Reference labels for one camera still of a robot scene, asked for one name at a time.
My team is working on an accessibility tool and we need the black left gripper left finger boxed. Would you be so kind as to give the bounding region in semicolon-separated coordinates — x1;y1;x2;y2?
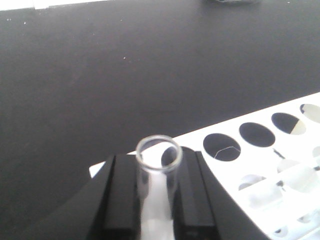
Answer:
86;154;139;240

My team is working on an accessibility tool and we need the tall clear test tube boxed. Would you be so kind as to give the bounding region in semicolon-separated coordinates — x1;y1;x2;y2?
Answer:
135;134;183;240

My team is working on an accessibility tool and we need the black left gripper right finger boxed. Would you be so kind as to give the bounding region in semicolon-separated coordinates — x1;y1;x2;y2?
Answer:
173;147;267;240

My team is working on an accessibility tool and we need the white test tube rack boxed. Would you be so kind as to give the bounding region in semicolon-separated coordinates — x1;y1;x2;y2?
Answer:
89;93;320;240

